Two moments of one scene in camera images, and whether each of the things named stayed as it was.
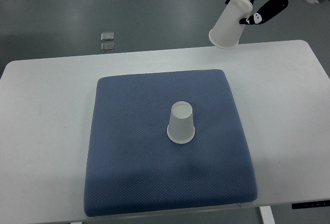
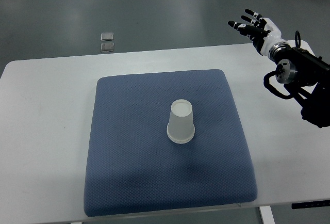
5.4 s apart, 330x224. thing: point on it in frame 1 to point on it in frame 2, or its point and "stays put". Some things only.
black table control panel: (317, 204) stays put
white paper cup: (227, 31) to (181, 128)
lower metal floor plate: (106, 47) stays put
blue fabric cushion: (132, 165) stays put
